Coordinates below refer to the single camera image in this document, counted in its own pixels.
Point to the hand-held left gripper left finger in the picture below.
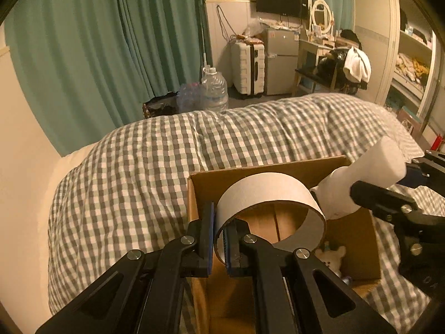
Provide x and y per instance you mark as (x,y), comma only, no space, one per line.
(209,240)

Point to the white plastic bottle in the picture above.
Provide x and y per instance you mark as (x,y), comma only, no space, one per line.
(379,161)

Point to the white cardboard tape roll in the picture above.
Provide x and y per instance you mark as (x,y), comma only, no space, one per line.
(264,189)

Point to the large clear water jug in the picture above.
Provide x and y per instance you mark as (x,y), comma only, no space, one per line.
(213,92)

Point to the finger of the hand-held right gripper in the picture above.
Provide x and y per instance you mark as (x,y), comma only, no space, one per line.
(382,198)
(431,167)

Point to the small white plush toy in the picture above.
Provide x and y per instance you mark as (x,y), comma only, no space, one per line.
(330,255)

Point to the white towel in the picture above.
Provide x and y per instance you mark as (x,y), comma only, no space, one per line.
(356,62)

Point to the grey checkered blanket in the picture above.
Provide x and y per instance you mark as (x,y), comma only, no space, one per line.
(146,167)

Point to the wide green curtain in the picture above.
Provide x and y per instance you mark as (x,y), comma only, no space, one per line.
(87,52)

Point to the metal rack pole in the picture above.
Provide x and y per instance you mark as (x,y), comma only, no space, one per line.
(433,104)

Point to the red bottle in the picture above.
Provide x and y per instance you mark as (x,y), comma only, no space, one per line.
(437,142)

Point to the crumpled clear plastic bag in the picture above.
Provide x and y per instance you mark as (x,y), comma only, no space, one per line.
(187,97)

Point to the silver mini fridge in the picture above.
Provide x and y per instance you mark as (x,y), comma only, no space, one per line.
(280,62)

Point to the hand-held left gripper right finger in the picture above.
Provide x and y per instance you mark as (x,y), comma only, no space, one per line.
(228,250)

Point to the white hard-shell suitcase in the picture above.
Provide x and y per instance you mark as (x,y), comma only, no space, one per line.
(243,66)

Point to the brown cardboard box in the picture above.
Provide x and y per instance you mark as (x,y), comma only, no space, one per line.
(351,229)

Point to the black chair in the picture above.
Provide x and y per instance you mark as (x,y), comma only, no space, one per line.
(313,76)

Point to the clear bag of snacks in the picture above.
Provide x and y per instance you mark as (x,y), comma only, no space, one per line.
(255,28)

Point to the white oval vanity mirror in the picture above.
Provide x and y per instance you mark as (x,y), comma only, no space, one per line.
(314,15)

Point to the black clothing pile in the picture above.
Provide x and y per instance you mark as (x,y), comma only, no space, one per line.
(332,61)

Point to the white open wardrobe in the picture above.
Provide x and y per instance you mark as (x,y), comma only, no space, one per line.
(410,62)

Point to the white vanity desk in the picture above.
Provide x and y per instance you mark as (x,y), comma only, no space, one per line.
(309,50)

